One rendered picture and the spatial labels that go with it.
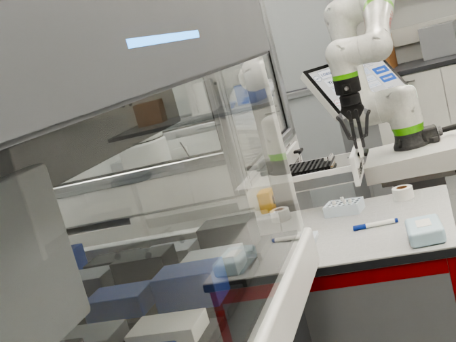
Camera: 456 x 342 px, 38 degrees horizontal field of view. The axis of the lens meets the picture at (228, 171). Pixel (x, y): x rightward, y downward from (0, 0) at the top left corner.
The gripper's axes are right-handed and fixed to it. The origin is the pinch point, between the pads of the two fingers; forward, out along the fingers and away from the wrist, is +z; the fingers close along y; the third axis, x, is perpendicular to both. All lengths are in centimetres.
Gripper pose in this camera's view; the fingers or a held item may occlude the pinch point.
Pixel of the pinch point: (360, 148)
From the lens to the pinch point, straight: 245.0
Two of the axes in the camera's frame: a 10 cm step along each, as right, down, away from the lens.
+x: 2.5, -2.4, 9.4
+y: 9.4, -1.8, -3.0
